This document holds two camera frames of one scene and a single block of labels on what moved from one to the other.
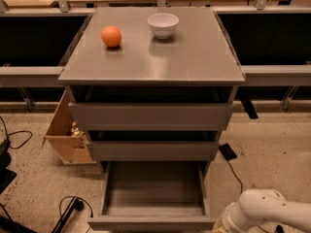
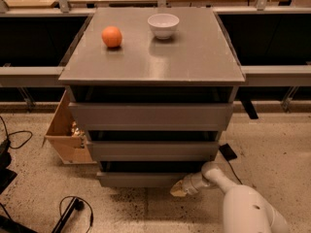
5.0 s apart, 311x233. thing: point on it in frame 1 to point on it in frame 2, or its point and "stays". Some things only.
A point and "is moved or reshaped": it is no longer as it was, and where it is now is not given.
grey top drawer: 153,116 stays
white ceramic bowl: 162,24 stays
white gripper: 230,217 to 190,185
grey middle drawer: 153,150 stays
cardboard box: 64,136 stays
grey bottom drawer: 155,195 is moved or reshaped
